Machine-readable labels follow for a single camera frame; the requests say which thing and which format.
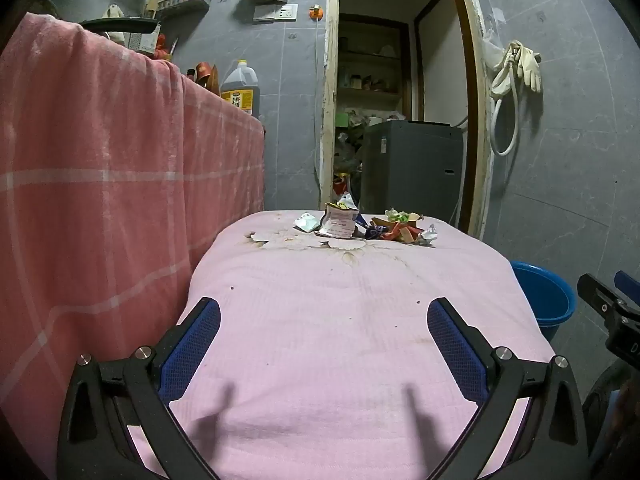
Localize pair of cream rubber gloves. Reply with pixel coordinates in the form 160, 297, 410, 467
515, 45, 543, 93

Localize white teal wrapper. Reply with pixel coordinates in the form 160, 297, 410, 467
293, 211, 323, 233

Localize grey washing machine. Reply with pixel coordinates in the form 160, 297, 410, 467
361, 120, 465, 228

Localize white paper carton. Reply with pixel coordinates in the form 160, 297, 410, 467
315, 192, 362, 239

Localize orange brown packet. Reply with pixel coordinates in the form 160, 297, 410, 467
195, 62, 221, 96

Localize large cooking oil jug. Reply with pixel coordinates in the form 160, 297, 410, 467
220, 60, 261, 118

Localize white hose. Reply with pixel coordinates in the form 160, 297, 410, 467
487, 42, 523, 157

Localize orange snack wrapper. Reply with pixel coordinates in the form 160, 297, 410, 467
387, 222, 423, 245

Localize green white snack wrapper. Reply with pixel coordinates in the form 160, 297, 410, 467
384, 207, 424, 224

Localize blue plastic bucket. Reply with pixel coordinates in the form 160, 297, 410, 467
510, 260, 577, 343

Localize wooden storage shelf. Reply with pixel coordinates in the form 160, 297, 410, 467
337, 12, 411, 111

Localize clear plastic bag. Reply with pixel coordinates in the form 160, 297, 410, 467
480, 7, 506, 68

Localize pink floral blanket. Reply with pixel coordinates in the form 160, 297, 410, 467
177, 210, 556, 480

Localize cream door frame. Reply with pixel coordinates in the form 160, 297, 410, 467
320, 0, 496, 241

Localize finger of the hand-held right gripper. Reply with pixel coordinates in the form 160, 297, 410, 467
577, 273, 628, 321
614, 270, 640, 307

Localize metal grater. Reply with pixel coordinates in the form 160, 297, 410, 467
131, 22, 162, 56

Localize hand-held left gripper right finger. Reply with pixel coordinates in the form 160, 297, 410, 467
426, 296, 591, 480

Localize thin white cable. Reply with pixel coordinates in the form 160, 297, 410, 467
311, 20, 322, 196

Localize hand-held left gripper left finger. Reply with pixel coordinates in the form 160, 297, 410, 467
56, 296, 222, 480

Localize black pan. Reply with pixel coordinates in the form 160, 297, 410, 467
79, 16, 161, 36

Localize red plaid cloth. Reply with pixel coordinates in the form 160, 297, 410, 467
0, 11, 266, 480

